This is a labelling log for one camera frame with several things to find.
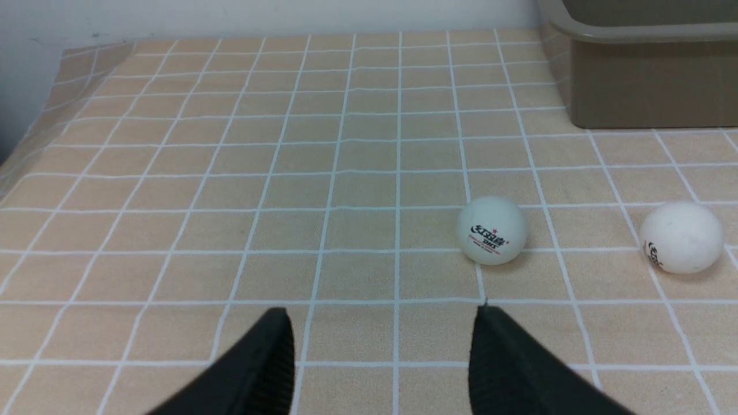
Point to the white table-tennis ball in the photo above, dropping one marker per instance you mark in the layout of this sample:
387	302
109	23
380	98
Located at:
682	237
492	230

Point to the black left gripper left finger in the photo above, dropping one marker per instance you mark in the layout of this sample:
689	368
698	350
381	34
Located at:
255	376

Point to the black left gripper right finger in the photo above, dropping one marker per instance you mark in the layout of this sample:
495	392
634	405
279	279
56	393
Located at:
510	372

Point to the olive green plastic bin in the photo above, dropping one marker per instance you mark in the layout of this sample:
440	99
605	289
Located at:
643	64

